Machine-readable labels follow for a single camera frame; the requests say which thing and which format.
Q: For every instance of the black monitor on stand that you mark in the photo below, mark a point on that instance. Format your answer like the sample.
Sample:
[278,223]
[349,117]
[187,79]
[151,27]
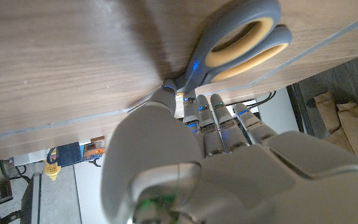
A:
[30,202]

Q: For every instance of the colourful stacking toy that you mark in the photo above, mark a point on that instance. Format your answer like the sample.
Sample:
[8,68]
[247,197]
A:
[51,169]

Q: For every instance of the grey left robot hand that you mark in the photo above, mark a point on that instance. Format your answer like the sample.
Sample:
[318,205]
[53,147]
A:
[228,186]

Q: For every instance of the grey and yellow scissors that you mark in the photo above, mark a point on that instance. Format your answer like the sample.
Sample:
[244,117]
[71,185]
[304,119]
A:
[202,49]

